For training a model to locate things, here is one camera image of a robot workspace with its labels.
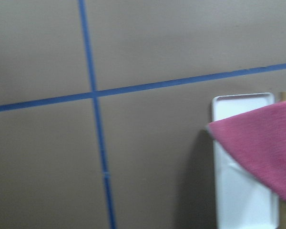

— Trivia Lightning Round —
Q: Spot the pink microfiber cloth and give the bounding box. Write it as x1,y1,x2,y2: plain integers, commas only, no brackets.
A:
207,101,286,201

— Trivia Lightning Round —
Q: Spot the white rack tray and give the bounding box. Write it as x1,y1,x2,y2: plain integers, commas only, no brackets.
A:
212,93,279,229

